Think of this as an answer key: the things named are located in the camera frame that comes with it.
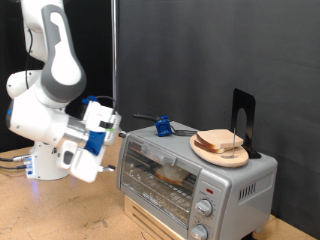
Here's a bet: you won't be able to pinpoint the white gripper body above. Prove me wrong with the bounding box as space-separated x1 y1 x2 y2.
68 100 123 184

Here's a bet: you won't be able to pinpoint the blue handled tongs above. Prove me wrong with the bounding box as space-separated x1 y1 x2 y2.
131 112 198 138

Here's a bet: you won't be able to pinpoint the white bread slice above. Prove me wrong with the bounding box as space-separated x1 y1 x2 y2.
193 139 228 155
195 128 245 150
154 164 191 187

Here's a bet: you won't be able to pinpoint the silver oven knob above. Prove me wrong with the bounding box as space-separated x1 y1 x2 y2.
194 198 214 218
190 223 209 240

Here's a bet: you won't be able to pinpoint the silver toaster oven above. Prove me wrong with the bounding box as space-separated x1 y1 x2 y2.
116 121 279 240

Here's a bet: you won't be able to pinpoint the wooden slatted crate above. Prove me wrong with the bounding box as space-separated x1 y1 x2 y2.
123 194 188 240

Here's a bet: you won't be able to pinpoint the vertical metal pole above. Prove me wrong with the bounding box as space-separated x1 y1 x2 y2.
110 0 118 111

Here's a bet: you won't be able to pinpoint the round wooden plate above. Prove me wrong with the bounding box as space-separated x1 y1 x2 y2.
189 134 250 169

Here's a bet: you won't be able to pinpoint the thin metal pin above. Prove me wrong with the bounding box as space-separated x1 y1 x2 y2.
231 128 237 159

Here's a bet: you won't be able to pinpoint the black metal bookend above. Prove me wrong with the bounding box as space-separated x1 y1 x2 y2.
230 88 263 160

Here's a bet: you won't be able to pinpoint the blue cable clip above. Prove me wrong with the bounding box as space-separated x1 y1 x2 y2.
81 95 99 105

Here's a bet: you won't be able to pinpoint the oven wire rack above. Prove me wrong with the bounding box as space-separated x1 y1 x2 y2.
123 156 198 221

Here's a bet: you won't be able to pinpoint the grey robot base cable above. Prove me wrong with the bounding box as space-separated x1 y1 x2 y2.
0 153 33 163
0 163 29 171

